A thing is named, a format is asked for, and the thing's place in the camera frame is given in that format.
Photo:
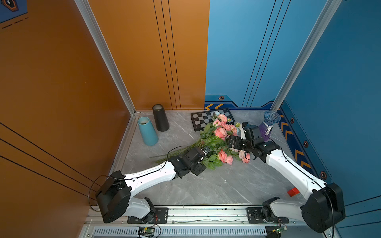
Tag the left aluminium corner post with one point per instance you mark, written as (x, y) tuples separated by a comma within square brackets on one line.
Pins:
[(97, 35)]

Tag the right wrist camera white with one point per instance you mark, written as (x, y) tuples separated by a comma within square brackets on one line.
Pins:
[(243, 130)]

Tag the teal ceramic vase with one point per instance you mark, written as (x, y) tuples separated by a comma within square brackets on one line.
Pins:
[(147, 130)]

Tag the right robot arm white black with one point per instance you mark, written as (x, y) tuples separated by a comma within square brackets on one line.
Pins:
[(324, 206)]

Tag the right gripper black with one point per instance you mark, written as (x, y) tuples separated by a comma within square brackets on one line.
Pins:
[(236, 139)]

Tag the blue purple glass vase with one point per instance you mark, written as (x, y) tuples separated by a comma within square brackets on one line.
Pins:
[(270, 119)]

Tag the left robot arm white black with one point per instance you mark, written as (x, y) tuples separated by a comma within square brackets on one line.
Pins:
[(116, 197)]

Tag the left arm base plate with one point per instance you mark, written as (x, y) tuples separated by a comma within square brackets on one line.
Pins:
[(157, 215)]

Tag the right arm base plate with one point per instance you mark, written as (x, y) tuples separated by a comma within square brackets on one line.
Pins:
[(256, 216)]

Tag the aluminium front rail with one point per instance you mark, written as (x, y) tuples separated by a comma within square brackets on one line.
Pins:
[(212, 215)]

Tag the black white chessboard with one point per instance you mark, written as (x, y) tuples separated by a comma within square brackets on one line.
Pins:
[(201, 119)]

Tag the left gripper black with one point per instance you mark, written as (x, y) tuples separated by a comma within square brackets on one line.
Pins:
[(199, 168)]

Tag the right green circuit board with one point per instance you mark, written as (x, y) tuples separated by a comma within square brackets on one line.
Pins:
[(280, 230)]

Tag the aluminium corner post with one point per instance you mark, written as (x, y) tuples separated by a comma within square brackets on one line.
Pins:
[(316, 33), (97, 35)]

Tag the green circuit board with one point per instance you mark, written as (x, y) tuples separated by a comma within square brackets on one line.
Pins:
[(280, 230), (146, 232)]

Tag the right aluminium corner post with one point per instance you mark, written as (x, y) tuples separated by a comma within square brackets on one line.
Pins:
[(316, 33)]

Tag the bunch of pink flowers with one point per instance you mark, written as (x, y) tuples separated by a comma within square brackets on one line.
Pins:
[(215, 136)]

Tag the left green circuit board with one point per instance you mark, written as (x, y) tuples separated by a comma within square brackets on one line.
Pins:
[(146, 232)]

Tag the red block right side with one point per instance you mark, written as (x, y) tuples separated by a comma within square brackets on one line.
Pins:
[(293, 192)]

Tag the black cylindrical vase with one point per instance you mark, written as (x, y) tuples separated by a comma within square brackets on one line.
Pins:
[(160, 117)]

